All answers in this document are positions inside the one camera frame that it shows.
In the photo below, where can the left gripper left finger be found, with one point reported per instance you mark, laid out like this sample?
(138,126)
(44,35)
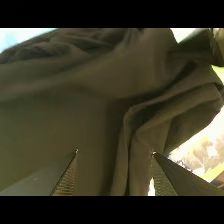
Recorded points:
(50,180)

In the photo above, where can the dark green garment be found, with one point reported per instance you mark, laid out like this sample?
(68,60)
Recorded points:
(100,100)

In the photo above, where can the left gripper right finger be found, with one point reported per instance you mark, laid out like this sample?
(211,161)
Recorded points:
(176,181)

